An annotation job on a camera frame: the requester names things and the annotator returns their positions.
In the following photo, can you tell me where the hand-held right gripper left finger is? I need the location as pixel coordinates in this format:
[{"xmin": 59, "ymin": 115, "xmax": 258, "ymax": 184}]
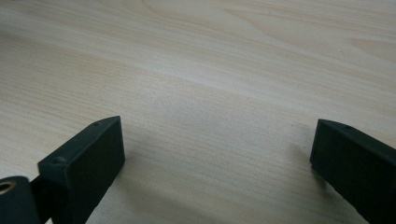
[{"xmin": 31, "ymin": 116, "xmax": 126, "ymax": 224}]

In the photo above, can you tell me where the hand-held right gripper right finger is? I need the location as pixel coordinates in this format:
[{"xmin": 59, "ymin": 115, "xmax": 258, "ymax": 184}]
[{"xmin": 309, "ymin": 119, "xmax": 396, "ymax": 224}]

